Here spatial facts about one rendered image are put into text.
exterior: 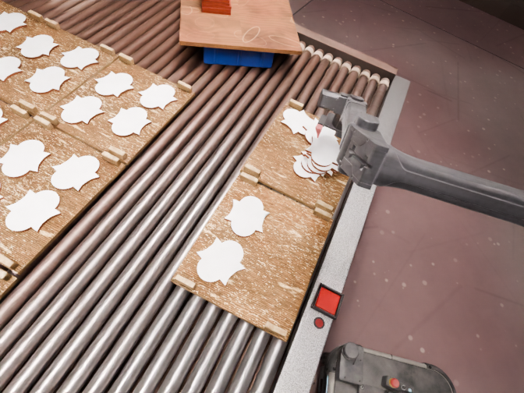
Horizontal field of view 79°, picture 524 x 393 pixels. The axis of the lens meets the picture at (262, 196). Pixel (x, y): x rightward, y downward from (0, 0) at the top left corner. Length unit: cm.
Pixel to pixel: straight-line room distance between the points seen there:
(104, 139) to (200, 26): 63
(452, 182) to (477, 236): 220
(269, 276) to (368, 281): 127
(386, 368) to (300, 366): 90
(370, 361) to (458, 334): 76
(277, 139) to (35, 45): 100
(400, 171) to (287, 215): 55
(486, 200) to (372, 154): 19
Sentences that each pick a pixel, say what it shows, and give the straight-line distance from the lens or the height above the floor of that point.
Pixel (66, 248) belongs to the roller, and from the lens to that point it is 104.
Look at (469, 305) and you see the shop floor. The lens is 248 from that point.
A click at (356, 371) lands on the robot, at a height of 28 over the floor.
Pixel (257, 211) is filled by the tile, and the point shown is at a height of 95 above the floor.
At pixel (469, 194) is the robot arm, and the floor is 145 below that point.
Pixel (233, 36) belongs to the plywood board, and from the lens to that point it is 147.
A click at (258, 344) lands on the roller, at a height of 92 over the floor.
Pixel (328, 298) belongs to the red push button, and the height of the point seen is 93.
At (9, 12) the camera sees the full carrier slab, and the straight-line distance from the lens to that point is 184.
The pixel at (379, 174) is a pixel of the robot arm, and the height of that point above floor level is 143.
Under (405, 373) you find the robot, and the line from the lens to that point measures 184.
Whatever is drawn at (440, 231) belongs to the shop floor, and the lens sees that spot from 260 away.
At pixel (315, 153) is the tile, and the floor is 100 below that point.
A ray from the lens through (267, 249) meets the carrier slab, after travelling 97.
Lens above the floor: 181
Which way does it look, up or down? 57 degrees down
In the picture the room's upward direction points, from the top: 17 degrees clockwise
